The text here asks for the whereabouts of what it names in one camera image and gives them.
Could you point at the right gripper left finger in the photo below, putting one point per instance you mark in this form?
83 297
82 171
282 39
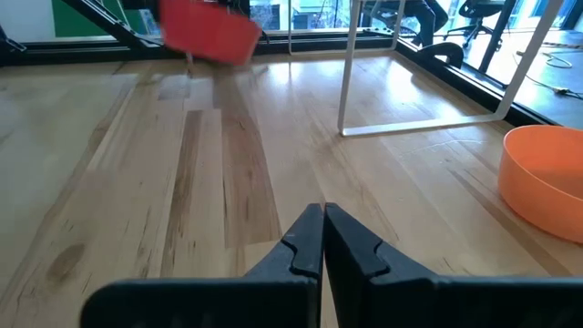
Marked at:
300 255

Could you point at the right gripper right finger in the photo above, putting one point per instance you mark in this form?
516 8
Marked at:
350 255

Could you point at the orange plastic mini bowl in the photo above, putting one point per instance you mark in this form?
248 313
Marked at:
537 191

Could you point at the red plastic mini bowl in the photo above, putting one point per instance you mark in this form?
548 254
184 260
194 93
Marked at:
209 32

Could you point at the white perforated metal shelf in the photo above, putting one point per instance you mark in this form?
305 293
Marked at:
348 68

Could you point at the black curved tube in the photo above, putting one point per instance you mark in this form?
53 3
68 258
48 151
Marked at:
444 47

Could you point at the person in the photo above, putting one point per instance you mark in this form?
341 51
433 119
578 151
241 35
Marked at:
428 20

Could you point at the black slanted pole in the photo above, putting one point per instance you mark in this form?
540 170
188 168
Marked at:
501 34

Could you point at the black office chair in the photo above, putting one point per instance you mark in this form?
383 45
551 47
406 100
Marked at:
478 9

